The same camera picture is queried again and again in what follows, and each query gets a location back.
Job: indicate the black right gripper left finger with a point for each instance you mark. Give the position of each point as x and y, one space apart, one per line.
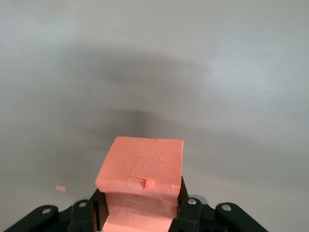
79 217

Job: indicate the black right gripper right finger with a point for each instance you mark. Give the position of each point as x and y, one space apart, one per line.
190 215

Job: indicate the tiny orange foam crumb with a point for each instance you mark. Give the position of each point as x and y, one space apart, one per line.
60 188

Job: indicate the orange foam block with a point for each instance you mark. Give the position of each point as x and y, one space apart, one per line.
144 164

